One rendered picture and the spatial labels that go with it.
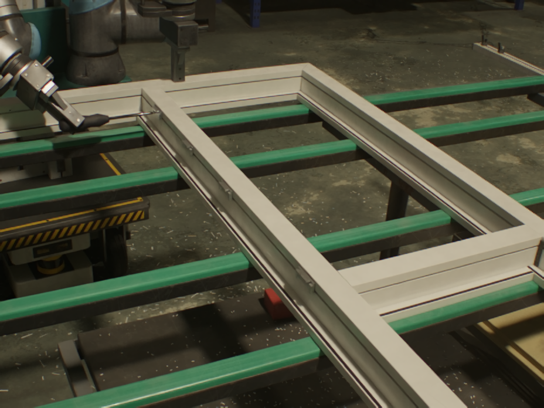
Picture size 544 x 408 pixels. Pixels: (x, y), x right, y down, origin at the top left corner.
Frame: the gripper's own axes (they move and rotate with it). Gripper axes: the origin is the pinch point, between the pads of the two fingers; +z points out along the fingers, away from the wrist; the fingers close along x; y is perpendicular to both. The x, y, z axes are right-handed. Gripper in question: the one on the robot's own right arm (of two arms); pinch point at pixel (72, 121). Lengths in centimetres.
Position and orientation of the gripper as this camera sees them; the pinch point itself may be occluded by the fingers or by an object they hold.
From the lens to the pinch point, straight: 161.2
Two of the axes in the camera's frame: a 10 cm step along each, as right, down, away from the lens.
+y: 5.8, -7.2, 3.8
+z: 7.2, 6.7, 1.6
